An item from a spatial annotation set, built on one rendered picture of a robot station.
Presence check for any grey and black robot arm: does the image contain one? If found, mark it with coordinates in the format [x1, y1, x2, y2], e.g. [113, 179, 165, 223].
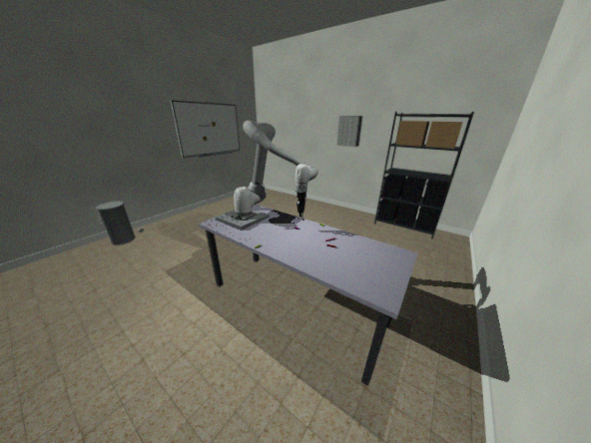
[231, 121, 318, 221]

